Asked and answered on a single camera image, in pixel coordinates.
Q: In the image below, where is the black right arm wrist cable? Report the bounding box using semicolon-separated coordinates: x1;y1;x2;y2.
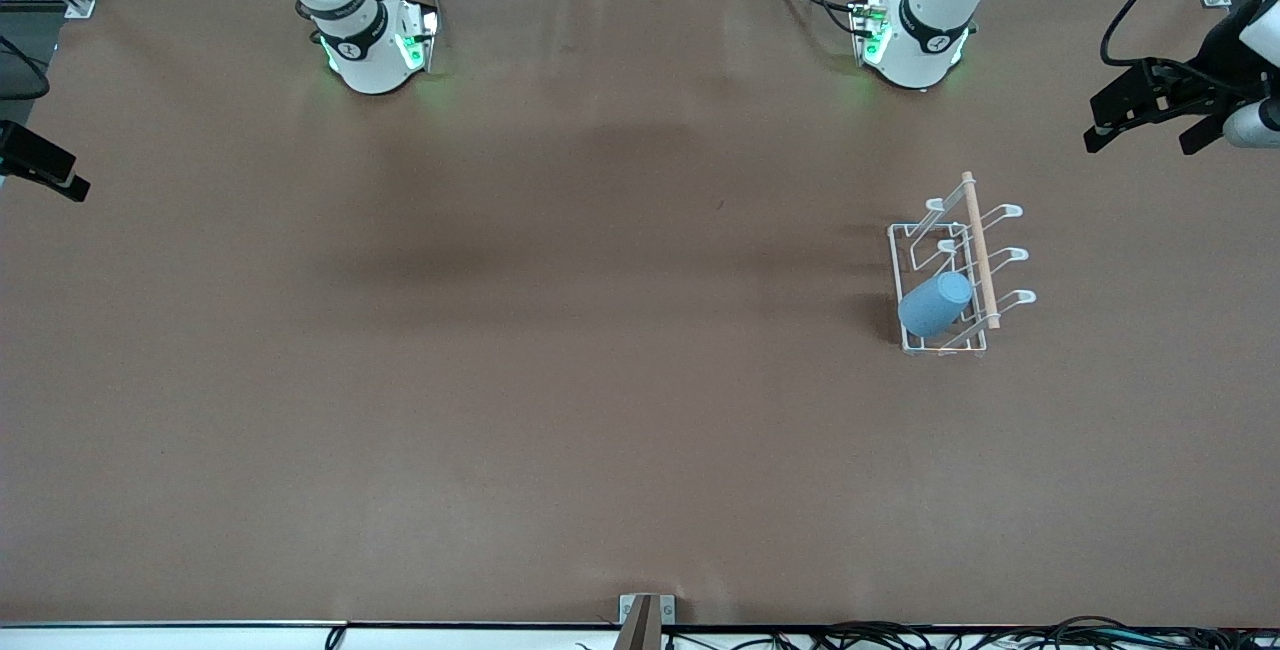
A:
0;35;51;103

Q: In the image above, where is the white wire cup holder rack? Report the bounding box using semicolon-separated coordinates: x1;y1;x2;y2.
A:
888;171;1038;358

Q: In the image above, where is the black arm wrist cable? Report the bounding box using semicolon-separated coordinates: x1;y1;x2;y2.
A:
1099;0;1280;96
0;35;51;103

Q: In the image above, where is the brown wooden post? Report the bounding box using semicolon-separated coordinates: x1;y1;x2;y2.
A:
612;596;661;650

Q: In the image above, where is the black left arm wrist cable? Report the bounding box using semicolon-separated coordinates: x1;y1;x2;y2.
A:
1099;0;1280;96

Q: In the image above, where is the blue plastic cup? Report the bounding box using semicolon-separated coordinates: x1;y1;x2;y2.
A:
898;272;973;338

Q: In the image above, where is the grey metal bracket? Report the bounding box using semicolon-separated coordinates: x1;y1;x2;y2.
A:
619;594;676;626

